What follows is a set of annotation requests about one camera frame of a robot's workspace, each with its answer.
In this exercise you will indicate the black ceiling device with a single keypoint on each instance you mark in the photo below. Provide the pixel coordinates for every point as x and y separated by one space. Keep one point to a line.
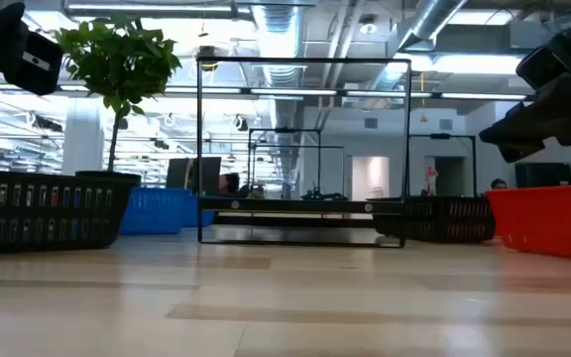
208 52

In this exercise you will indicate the green leafy indoor tree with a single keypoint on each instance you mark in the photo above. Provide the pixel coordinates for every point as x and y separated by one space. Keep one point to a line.
117 54

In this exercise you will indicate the ceiling light rail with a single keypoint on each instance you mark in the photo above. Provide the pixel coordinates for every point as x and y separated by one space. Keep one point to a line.
216 90

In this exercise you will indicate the black computer monitor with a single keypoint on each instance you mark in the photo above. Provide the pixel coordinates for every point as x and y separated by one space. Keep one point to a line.
176 173

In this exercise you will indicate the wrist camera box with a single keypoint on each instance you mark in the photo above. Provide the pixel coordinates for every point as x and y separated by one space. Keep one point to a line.
543 67
33 74

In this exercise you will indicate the white building pillar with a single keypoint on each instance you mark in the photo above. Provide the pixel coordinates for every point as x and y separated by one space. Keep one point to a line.
82 139

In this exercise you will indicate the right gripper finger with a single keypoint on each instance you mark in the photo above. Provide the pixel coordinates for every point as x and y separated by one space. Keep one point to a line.
521 151
518 126

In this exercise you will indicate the black slotted plastic basket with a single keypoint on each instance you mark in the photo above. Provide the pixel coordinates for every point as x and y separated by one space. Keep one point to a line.
42 212
464 238

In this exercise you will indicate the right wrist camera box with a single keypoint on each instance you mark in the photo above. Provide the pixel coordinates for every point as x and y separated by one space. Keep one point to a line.
543 67

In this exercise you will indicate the black background frame stand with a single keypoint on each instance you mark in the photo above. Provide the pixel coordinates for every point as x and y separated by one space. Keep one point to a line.
439 136
290 130

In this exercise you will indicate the white ceiling dome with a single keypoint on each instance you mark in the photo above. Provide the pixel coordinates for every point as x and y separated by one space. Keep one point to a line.
368 28

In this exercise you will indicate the black table border rail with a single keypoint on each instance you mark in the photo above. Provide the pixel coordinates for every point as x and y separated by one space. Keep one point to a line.
290 221

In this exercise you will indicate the black metal shelf rack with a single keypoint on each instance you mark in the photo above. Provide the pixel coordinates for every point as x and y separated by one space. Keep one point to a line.
290 204

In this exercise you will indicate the person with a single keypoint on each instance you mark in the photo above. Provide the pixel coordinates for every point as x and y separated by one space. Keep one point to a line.
498 184
228 184

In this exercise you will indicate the silver spiral ceiling duct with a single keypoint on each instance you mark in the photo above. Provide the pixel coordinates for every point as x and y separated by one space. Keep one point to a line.
434 15

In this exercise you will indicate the red slotted plastic basket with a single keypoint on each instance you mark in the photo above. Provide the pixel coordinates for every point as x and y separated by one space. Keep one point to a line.
548 218

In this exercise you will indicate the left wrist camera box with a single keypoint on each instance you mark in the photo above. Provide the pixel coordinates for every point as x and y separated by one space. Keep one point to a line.
33 74

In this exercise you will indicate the red white background object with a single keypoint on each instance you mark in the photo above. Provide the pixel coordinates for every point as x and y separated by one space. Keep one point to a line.
432 173

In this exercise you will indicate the black background equipment rack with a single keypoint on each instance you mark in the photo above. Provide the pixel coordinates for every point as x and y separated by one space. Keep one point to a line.
543 174

